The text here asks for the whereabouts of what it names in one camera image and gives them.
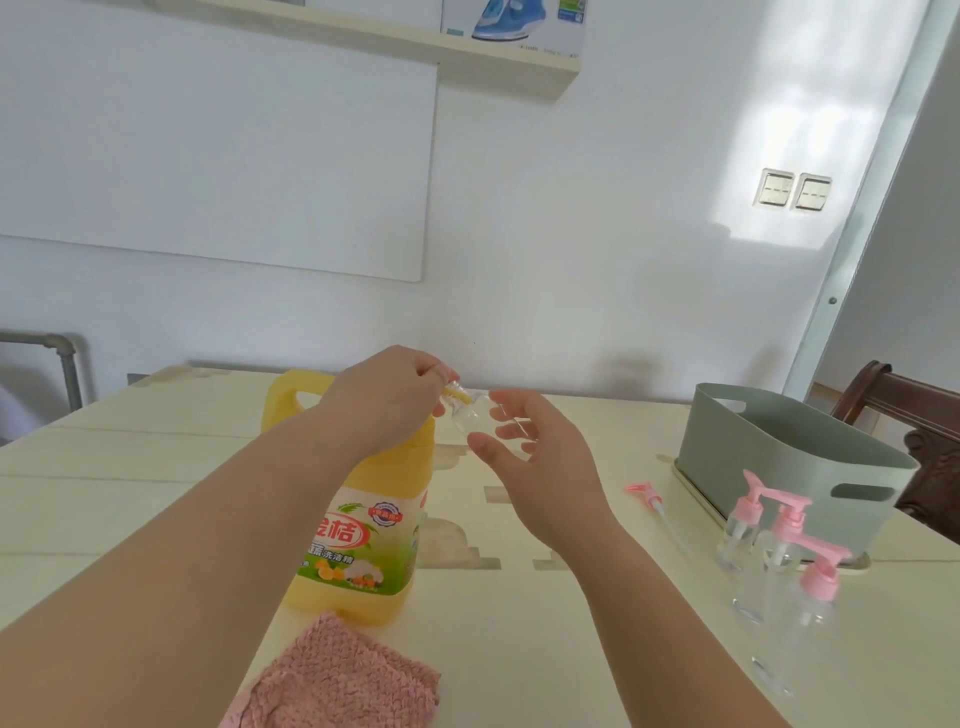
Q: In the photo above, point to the person's left hand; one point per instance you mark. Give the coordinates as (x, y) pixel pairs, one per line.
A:
(382, 397)

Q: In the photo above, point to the person's right hand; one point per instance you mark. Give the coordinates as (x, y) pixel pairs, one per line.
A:
(547, 480)

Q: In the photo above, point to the small clear plastic bottle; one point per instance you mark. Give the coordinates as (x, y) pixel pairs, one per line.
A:
(735, 544)
(787, 645)
(761, 581)
(469, 412)

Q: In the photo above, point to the yellow detergent jug with pump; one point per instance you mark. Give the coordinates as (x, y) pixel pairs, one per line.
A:
(382, 487)

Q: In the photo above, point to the grey-green plastic basket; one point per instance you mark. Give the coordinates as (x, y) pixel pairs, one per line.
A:
(780, 465)

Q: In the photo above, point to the pink textured cloth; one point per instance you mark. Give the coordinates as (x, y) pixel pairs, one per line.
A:
(337, 675)

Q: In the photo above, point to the person's right forearm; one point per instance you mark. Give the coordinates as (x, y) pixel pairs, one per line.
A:
(675, 645)

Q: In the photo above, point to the person's left forearm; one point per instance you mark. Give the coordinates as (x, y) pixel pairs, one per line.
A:
(165, 592)

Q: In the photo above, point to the white iron packaging box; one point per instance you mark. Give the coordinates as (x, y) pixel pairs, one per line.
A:
(517, 26)

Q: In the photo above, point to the grey metal pipe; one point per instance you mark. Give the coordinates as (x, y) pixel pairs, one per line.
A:
(64, 352)

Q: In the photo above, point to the white tablecloth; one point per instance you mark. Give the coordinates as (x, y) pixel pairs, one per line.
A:
(15, 416)

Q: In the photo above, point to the dark wooden chair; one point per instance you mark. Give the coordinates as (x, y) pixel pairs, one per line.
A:
(926, 435)

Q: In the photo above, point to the white wall board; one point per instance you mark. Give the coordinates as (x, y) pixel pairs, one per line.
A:
(217, 150)

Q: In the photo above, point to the white wall switch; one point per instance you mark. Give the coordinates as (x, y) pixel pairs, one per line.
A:
(812, 193)
(775, 187)

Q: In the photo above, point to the white door frame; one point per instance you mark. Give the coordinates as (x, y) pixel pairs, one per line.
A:
(847, 262)

